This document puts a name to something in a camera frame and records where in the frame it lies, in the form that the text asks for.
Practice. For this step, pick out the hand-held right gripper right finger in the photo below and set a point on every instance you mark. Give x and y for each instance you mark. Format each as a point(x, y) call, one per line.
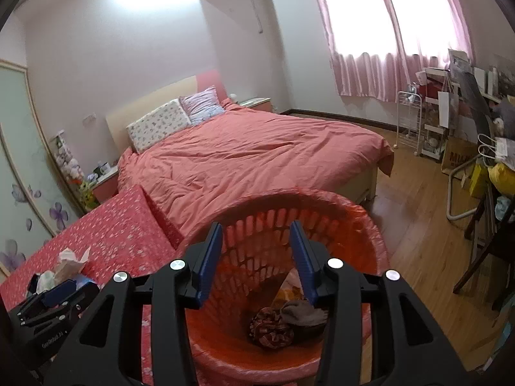
point(303, 265)

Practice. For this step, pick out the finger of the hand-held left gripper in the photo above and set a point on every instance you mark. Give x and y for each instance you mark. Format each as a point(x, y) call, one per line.
point(60, 293)

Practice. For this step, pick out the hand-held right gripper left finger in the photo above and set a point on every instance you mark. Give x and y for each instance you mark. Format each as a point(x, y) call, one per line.
point(209, 265)

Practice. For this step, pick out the white tissue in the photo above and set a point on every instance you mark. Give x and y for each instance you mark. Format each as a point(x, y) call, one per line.
point(42, 282)

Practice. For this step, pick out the small blue white packet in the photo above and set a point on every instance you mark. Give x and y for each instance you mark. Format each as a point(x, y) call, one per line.
point(86, 280)

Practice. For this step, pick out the cream tissue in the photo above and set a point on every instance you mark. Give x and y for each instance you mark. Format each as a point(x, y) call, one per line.
point(70, 263)

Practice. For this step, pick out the grey sock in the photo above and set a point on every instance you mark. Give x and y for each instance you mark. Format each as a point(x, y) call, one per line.
point(301, 311)

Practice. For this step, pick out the brown striped scrunchie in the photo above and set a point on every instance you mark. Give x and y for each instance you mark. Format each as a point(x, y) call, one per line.
point(269, 327)

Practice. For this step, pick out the orange plastic waste basket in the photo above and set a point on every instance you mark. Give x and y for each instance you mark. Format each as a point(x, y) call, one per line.
point(354, 213)

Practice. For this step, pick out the red floral tablecloth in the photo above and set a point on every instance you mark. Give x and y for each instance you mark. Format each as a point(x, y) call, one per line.
point(112, 225)

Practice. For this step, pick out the green yellow plush toy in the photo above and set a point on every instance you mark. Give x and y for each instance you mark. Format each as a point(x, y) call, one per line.
point(88, 195)

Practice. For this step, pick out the bed with pink duvet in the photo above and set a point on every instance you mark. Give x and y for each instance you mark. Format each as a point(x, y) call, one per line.
point(249, 157)

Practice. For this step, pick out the pink white nightstand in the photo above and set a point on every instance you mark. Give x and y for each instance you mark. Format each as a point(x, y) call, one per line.
point(259, 104)
point(106, 187)

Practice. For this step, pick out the small purple white object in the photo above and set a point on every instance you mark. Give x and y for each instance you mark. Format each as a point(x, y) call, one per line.
point(91, 177)

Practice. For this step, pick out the white floral pillow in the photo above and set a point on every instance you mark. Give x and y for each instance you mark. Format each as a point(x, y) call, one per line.
point(159, 126)

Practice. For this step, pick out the wardrobe with purple flower doors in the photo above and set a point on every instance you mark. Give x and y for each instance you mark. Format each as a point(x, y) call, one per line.
point(24, 148)

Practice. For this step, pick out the pink striped pillow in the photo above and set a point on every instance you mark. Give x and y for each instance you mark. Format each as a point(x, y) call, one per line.
point(203, 104)

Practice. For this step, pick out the small white lamp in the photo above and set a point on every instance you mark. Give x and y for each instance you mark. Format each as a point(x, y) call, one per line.
point(233, 98)

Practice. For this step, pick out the beige pink headboard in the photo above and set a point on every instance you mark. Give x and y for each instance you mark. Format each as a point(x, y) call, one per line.
point(149, 100)

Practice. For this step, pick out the dark wooden chair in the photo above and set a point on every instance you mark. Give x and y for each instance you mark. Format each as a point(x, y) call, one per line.
point(483, 257)

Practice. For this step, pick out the white trolley shelf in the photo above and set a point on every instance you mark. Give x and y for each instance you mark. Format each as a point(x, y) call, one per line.
point(434, 136)

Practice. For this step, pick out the cardboard box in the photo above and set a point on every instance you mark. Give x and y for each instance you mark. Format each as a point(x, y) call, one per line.
point(458, 155)

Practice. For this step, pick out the yellow box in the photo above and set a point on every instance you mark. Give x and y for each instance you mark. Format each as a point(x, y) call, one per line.
point(478, 181)

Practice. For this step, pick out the pink curtain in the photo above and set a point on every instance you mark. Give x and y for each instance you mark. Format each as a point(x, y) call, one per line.
point(362, 72)

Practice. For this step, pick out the yellow bag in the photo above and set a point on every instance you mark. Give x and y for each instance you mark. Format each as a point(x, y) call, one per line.
point(503, 179)

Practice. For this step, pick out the white paper bag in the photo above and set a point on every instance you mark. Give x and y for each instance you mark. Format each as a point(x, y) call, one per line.
point(505, 148)

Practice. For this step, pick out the black white poster board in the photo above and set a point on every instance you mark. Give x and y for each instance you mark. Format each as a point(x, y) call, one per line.
point(472, 88)

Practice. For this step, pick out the cream bed frame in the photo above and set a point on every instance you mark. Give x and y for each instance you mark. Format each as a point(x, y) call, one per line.
point(360, 183)

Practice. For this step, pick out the white metal tube frame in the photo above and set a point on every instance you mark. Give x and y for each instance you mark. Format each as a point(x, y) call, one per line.
point(451, 197)

